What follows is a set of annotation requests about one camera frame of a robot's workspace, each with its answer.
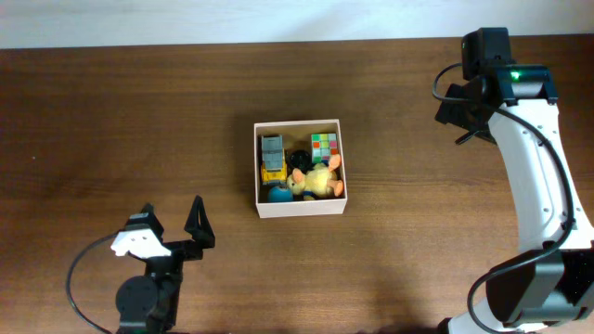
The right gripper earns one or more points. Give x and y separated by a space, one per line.
452 112

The white cardboard box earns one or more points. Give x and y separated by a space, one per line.
296 135

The colourful puzzle cube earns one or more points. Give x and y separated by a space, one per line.
323 146

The yellow plush toy animal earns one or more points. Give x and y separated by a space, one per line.
320 183

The yellow grey toy truck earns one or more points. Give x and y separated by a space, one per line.
274 166

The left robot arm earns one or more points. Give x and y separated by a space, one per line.
148 303

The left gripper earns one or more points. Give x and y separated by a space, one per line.
202 233

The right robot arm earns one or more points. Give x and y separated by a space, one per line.
515 107

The black round disc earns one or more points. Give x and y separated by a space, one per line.
300 159

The blue toy ball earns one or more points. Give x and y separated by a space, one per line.
279 194

